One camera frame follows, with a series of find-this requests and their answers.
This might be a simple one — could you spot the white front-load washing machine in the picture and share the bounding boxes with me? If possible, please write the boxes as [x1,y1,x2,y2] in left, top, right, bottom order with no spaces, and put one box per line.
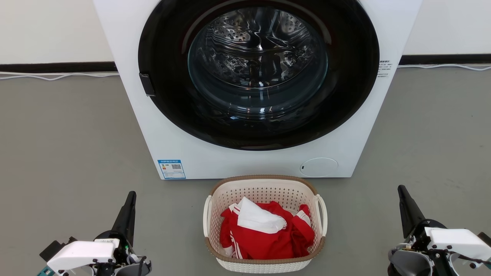
[93,0,423,180]

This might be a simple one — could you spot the blue energy label sticker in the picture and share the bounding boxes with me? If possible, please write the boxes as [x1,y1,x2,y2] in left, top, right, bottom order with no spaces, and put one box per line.
[158,159,186,180]

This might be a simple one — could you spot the black round washer door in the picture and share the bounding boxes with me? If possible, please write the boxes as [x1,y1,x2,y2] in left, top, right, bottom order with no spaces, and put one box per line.
[138,0,380,151]

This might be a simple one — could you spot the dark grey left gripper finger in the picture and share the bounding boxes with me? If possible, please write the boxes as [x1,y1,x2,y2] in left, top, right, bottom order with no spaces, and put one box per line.
[111,191,137,246]

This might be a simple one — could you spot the white floor cable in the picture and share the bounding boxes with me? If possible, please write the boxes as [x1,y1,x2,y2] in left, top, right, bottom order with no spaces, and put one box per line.
[397,63,491,72]
[0,71,120,81]

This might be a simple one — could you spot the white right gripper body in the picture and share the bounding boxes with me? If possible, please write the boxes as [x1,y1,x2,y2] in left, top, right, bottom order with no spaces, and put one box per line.
[414,219,491,269]

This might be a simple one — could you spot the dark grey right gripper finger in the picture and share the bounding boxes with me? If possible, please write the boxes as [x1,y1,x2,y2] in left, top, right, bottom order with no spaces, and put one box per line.
[397,185,427,239]

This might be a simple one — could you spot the small printed text sticker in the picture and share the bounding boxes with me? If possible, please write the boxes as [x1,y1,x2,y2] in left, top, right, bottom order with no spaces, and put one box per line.
[377,59,393,79]

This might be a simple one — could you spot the black washer door latch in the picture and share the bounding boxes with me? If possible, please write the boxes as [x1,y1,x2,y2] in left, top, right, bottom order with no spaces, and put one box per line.
[139,73,156,97]

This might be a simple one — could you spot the round white filter cover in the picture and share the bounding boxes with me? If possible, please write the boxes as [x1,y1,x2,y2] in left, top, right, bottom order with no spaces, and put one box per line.
[300,158,339,177]

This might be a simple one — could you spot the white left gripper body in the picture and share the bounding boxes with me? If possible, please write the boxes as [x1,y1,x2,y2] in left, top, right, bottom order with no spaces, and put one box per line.
[47,229,134,276]

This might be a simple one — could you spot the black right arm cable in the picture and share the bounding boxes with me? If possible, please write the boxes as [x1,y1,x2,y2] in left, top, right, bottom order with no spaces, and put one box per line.
[441,251,491,266]

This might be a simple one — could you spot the beige plastic laundry basket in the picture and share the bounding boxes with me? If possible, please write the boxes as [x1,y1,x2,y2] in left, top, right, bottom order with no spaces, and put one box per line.
[203,175,328,273]

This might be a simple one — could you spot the red garment with white stripes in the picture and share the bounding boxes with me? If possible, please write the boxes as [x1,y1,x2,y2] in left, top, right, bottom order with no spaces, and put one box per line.
[219,201,316,260]

